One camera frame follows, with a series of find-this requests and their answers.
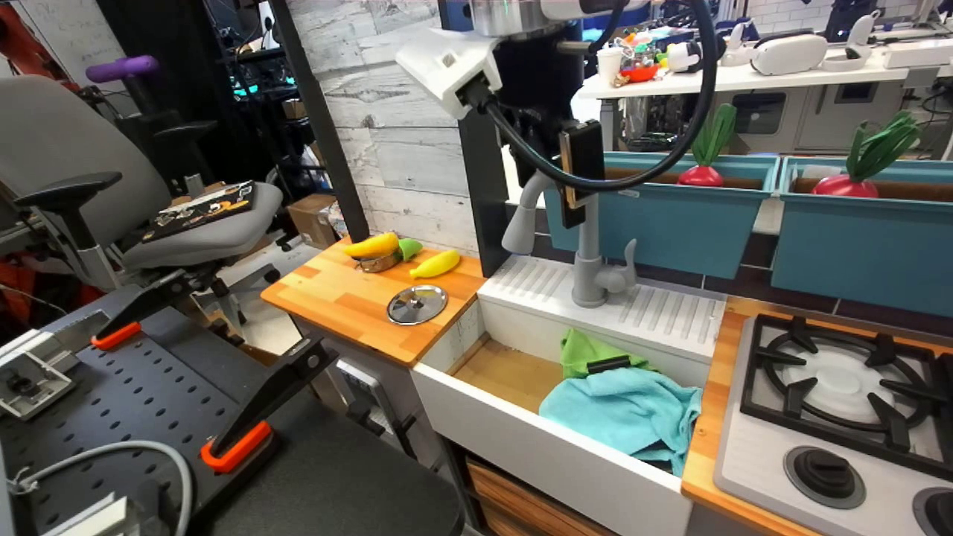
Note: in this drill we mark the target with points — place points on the white control box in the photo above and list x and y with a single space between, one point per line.
30 384

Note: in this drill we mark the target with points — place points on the grey toy stove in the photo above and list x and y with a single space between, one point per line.
843 378

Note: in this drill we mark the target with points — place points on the teal cloth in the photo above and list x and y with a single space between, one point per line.
627 412

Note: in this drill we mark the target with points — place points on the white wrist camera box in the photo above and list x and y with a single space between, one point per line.
449 71

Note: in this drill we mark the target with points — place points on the black perforated table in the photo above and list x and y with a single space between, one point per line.
328 486

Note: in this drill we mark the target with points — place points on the wooden drawer front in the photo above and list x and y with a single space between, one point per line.
508 501

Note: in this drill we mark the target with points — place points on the black stove knob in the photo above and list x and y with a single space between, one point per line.
940 515
824 476

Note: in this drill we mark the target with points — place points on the red toy radish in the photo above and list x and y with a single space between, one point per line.
874 151
709 139

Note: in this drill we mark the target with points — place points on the wooden stove counter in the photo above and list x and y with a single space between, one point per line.
709 418

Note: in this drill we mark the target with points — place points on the yellow toy banana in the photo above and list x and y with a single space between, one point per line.
437 264

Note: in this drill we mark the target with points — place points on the grey office chair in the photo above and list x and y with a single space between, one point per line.
69 139

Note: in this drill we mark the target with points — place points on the brown cardboard box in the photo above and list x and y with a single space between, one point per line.
316 218

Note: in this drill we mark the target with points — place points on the white background table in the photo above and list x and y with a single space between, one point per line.
746 78

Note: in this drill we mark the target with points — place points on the grey wood backsplash panel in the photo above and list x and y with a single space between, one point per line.
398 169

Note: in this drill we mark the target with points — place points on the black illustrated book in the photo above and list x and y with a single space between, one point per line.
197 211

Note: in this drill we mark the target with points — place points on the grey toy tap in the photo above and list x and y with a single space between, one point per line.
589 270

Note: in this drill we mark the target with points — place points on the black orange clamp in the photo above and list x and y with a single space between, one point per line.
264 398
137 314

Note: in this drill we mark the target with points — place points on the teal planter box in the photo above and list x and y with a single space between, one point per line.
673 229
852 248

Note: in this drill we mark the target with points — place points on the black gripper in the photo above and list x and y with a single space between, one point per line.
545 78

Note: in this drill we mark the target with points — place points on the white toy sink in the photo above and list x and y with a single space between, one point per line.
516 436

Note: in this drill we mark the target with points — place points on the silver pot lid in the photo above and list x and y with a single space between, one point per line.
417 305

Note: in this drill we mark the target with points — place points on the white rounded device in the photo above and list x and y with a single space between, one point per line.
790 54

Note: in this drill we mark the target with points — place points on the wooden countertop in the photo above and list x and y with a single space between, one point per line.
337 300

